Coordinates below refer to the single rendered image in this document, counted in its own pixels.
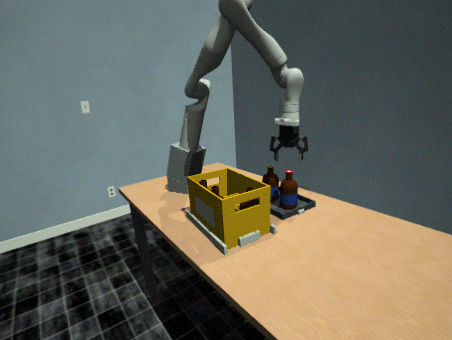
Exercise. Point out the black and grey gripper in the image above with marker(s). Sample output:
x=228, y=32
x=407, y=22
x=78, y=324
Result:
x=289, y=137

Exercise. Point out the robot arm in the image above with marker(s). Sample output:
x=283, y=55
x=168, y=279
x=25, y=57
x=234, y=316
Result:
x=213, y=52

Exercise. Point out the brown bottle with blue band and red cap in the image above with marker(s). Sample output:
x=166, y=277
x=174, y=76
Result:
x=288, y=192

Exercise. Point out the yellow divided crate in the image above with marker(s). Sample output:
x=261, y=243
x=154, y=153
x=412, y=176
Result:
x=223, y=217

